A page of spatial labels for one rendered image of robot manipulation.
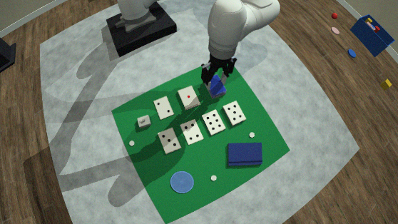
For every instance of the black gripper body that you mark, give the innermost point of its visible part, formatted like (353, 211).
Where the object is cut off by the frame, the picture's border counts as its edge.
(217, 61)

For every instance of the green felt mat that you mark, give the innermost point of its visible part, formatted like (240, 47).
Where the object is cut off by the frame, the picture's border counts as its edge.
(201, 159)

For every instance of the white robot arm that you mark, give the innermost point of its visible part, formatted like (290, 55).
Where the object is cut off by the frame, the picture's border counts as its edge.
(228, 23)

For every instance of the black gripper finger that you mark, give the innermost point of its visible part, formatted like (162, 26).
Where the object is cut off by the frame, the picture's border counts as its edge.
(208, 73)
(228, 69)

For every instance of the blue round disc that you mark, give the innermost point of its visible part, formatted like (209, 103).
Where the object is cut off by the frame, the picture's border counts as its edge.
(181, 182)

